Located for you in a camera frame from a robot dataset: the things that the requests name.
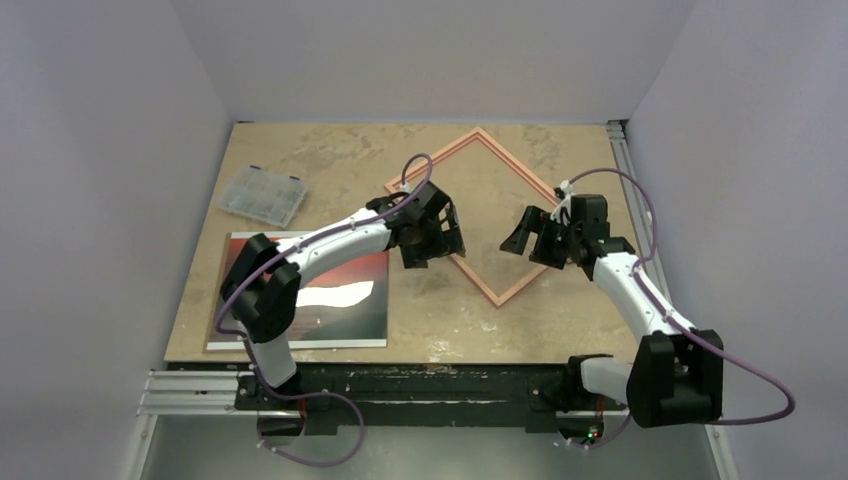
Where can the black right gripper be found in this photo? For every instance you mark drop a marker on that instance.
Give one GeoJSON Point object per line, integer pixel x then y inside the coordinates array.
{"type": "Point", "coordinates": [543, 240]}

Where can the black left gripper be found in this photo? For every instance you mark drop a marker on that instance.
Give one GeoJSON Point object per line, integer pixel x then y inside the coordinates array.
{"type": "Point", "coordinates": [446, 243]}

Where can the pink wooden picture frame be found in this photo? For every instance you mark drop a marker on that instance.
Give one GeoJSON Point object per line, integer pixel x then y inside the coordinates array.
{"type": "Point", "coordinates": [491, 182]}

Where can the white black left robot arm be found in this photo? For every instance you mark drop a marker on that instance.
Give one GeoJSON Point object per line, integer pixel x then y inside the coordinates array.
{"type": "Point", "coordinates": [261, 289]}

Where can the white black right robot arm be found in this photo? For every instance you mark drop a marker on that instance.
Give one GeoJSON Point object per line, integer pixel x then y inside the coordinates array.
{"type": "Point", "coordinates": [676, 376]}

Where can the clear plastic organizer box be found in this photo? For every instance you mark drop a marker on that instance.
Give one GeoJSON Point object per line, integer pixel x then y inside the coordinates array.
{"type": "Point", "coordinates": [263, 195]}

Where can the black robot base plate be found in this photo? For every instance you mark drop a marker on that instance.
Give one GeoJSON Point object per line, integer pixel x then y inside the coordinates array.
{"type": "Point", "coordinates": [536, 398]}

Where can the aluminium rail frame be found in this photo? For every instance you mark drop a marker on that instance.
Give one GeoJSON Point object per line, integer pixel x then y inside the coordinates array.
{"type": "Point", "coordinates": [189, 428]}

